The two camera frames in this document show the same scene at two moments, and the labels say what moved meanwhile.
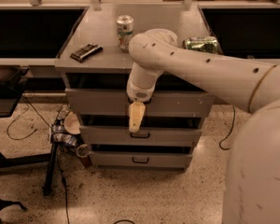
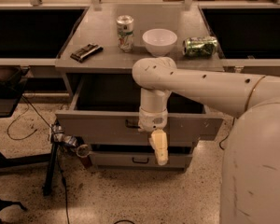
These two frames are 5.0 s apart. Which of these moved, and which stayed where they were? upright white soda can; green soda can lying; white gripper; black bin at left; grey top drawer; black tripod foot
Moved: white gripper; grey top drawer
Stayed: black bin at left; upright white soda can; green soda can lying; black tripod foot
